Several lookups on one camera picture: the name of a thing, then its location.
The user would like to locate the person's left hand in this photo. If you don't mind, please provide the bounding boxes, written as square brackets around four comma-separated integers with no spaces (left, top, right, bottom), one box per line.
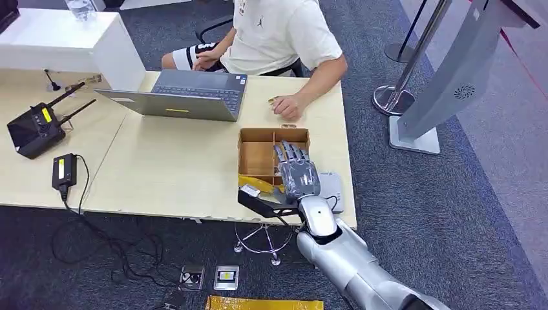
[271,94,306,122]

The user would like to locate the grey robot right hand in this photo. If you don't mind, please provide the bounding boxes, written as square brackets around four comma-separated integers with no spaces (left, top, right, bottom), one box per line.
[273,140,321,203]

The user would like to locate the person's right hand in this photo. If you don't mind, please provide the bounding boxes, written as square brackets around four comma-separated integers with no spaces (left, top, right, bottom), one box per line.
[193,49,221,72]

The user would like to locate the white card reader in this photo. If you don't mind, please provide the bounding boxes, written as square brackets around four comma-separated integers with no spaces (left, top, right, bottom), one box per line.
[317,172,344,214]

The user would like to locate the yellow tape strip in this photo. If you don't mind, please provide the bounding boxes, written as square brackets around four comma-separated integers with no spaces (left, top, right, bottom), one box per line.
[238,174,286,196]

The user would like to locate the grey laptop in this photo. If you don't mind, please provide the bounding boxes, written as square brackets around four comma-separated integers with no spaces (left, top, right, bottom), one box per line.
[94,69,248,123]

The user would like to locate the wooden card box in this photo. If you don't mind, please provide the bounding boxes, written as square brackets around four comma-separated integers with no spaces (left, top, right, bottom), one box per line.
[237,127,311,196]

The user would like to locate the chrome stool base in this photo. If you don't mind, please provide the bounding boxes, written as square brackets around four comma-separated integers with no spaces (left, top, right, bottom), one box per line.
[233,222,296,267]

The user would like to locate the person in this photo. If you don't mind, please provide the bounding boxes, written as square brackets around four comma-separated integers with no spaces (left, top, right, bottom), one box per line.
[160,0,348,122]

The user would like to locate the white low platform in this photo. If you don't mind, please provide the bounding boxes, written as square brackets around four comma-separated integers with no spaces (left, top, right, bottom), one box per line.
[120,0,191,11]

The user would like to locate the silver floor socket cover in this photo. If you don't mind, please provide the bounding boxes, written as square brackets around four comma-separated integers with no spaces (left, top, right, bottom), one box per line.
[213,265,240,291]

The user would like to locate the yellow sheet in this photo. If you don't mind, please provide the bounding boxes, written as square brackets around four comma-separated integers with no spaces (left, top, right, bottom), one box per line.
[205,295,325,310]

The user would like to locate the clear water bottle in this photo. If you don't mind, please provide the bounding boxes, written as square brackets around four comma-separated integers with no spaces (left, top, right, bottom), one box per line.
[64,0,96,21]

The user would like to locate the open floor socket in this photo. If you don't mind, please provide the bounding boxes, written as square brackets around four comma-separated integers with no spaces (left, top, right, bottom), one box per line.
[178,264,206,292]

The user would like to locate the small black desk antenna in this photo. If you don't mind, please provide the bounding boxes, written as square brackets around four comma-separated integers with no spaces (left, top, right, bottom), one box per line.
[44,68,62,92]

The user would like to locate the white cabinet block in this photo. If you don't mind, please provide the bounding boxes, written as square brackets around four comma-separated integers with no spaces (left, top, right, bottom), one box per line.
[0,8,147,92]

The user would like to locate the grey kiosk stand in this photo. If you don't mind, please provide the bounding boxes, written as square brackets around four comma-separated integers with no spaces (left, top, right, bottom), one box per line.
[388,0,541,155]

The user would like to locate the black power adapter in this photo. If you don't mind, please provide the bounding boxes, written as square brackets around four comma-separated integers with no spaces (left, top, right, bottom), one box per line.
[52,153,78,191]

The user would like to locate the black router with antennas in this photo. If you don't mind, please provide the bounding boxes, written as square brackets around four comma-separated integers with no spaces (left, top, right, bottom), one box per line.
[6,82,98,160]

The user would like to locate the black monitor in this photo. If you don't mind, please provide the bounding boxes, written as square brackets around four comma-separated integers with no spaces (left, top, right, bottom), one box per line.
[0,0,21,35]

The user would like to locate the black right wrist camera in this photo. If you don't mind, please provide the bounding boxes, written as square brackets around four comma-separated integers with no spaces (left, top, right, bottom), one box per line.
[237,183,300,220]

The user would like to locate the chrome stanchion post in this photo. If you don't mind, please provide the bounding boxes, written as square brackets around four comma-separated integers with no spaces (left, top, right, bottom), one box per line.
[371,0,452,117]

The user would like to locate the dark stanchion post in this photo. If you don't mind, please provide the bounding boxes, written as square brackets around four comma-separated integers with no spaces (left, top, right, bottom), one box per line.
[384,0,429,64]

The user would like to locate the black power cable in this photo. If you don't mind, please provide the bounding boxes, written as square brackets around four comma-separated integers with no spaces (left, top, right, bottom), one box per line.
[51,154,183,288]

